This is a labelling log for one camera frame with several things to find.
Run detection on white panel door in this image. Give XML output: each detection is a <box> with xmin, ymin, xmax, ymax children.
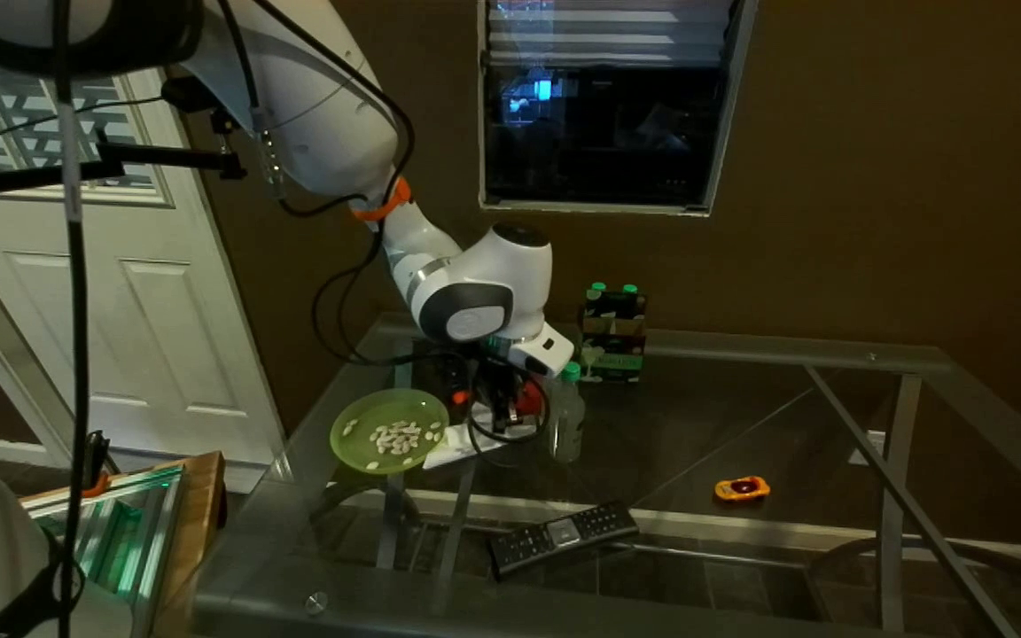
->
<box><xmin>0</xmin><ymin>46</ymin><xmax>292</xmax><ymax>470</ymax></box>

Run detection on black remote control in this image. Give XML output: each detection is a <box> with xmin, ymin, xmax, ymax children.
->
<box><xmin>487</xmin><ymin>501</ymin><xmax>642</xmax><ymax>580</ymax></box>

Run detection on white framed window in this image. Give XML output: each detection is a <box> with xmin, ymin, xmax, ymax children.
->
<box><xmin>474</xmin><ymin>0</ymin><xmax>762</xmax><ymax>220</ymax></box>

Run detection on small orange tape measure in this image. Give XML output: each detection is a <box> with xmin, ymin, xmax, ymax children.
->
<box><xmin>712</xmin><ymin>470</ymin><xmax>772</xmax><ymax>508</ymax></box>

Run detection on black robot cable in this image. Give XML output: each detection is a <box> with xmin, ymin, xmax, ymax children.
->
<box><xmin>0</xmin><ymin>0</ymin><xmax>558</xmax><ymax>638</ymax></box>

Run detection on black tripod rod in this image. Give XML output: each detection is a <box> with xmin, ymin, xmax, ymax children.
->
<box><xmin>0</xmin><ymin>136</ymin><xmax>250</xmax><ymax>205</ymax></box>

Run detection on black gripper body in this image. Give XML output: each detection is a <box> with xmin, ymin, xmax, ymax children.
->
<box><xmin>461</xmin><ymin>339</ymin><xmax>548</xmax><ymax>413</ymax></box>

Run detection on small orange clamp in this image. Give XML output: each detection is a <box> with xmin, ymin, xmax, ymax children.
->
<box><xmin>80</xmin><ymin>429</ymin><xmax>119</xmax><ymax>501</ymax></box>

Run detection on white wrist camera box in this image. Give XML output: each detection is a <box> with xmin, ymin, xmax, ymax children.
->
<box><xmin>509</xmin><ymin>318</ymin><xmax>578</xmax><ymax>378</ymax></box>

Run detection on orange cable strap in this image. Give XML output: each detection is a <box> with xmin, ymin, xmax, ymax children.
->
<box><xmin>348</xmin><ymin>172</ymin><xmax>415</xmax><ymax>226</ymax></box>

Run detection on white paper napkin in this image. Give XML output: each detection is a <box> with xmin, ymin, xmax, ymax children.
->
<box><xmin>420</xmin><ymin>405</ymin><xmax>542</xmax><ymax>468</ymax></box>

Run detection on wooden framed glass panel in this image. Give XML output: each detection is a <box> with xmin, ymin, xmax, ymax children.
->
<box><xmin>18</xmin><ymin>449</ymin><xmax>230</xmax><ymax>638</ymax></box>

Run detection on white wall outlet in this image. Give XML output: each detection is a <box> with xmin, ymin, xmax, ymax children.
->
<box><xmin>847</xmin><ymin>424</ymin><xmax>895</xmax><ymax>470</ymax></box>

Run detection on green round plate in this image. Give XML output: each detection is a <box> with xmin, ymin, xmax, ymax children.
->
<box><xmin>328</xmin><ymin>387</ymin><xmax>453</xmax><ymax>480</ymax></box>

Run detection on dark bottle green cap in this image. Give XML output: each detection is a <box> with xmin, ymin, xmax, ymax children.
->
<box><xmin>583</xmin><ymin>280</ymin><xmax>614</xmax><ymax>357</ymax></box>
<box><xmin>614</xmin><ymin>280</ymin><xmax>650</xmax><ymax>357</ymax></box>

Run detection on heaped white grains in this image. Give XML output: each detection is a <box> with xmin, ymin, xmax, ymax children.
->
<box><xmin>366</xmin><ymin>417</ymin><xmax>426</xmax><ymax>461</ymax></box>

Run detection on black green bottle pack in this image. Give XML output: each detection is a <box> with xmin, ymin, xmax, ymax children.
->
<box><xmin>578</xmin><ymin>308</ymin><xmax>652</xmax><ymax>387</ymax></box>

